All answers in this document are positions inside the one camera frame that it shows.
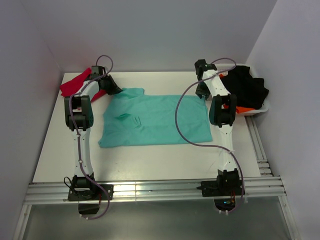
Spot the orange t-shirt in basket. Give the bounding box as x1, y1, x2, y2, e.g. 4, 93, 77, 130
219, 73, 255, 114

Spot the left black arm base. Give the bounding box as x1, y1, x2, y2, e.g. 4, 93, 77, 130
67, 187, 108, 217

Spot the white plastic basket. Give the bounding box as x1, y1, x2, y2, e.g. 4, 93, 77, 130
216, 63, 270, 116

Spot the teal t-shirt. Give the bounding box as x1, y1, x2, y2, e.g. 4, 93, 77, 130
98, 88, 213, 148

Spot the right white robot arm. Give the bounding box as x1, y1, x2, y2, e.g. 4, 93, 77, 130
194, 59, 245, 196

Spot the folded red t-shirt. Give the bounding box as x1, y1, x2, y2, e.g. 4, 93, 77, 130
59, 67, 107, 103

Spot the black t-shirt in basket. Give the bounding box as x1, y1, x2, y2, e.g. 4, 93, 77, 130
220, 65, 269, 110

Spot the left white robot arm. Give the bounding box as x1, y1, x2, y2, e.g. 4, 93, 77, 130
60, 64, 123, 200

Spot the aluminium mounting rail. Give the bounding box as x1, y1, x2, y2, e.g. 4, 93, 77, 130
23, 116, 287, 205

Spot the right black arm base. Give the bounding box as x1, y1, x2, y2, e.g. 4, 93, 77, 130
196, 180, 246, 214

